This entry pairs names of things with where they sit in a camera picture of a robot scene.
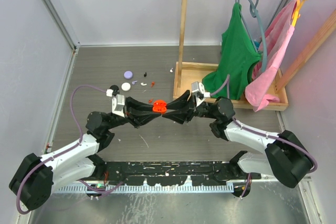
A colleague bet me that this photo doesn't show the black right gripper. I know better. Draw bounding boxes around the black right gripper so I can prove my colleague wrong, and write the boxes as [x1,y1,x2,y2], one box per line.
[162,89,217,124]

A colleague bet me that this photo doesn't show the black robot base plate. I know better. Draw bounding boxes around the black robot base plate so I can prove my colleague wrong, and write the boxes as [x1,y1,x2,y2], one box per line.
[86,161,248,186]

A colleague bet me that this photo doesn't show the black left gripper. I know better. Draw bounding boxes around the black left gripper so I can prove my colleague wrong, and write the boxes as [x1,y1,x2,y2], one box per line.
[105,97,161,131]

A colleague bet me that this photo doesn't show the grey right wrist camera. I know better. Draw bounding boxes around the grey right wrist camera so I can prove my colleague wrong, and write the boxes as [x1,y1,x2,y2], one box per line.
[191,81,211,106]

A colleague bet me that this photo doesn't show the white round charging case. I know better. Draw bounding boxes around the white round charging case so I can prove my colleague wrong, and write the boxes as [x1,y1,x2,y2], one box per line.
[121,82,131,92]

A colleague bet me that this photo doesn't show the pink shirt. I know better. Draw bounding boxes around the pink shirt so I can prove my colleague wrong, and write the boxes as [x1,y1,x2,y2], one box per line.
[245,0,301,112]

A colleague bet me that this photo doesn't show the black round charging case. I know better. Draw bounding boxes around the black round charging case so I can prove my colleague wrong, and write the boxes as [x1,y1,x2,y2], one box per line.
[110,85,119,92]

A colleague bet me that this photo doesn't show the orange earbud charging case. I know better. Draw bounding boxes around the orange earbud charging case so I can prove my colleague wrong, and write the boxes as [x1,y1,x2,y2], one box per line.
[152,100,167,114]

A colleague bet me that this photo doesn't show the green shirt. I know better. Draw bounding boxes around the green shirt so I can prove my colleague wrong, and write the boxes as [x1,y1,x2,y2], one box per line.
[202,3,261,100]

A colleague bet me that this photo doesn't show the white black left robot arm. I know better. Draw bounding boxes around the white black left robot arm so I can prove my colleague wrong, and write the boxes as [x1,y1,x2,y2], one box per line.
[9,95,166,215]

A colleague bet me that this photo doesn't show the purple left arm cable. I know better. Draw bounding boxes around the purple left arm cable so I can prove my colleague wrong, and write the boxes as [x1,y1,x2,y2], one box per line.
[16,84,109,214]

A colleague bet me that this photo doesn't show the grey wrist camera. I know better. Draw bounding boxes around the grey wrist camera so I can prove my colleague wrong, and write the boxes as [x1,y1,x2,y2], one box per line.
[191,81,211,106]
[112,94,125,118]

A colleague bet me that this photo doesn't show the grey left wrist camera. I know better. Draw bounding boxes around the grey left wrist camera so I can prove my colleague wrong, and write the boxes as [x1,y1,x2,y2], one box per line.
[112,94,125,118]

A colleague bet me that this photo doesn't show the yellow clothes hanger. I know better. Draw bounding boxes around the yellow clothes hanger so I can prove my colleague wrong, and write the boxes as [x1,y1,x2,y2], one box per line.
[291,0,307,27]

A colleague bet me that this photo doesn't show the purple round charging case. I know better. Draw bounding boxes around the purple round charging case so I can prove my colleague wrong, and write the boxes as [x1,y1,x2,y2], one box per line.
[123,71,133,80]

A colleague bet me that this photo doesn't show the white slotted cable duct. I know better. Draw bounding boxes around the white slotted cable duct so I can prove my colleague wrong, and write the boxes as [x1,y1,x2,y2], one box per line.
[56,180,234,194]

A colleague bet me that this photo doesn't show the grey blue clothes hanger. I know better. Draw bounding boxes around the grey blue clothes hanger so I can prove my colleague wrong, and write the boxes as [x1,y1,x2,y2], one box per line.
[239,0,268,73]

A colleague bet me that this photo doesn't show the wooden clothes rack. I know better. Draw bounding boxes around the wooden clothes rack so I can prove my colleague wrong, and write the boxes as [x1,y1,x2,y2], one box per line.
[173,0,335,111]

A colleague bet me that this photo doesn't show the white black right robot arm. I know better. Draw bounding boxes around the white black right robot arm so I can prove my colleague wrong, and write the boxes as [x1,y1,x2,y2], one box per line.
[162,91,317,188]

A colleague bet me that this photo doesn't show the blue cloth item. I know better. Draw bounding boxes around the blue cloth item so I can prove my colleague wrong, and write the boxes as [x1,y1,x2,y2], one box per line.
[254,38,263,52]

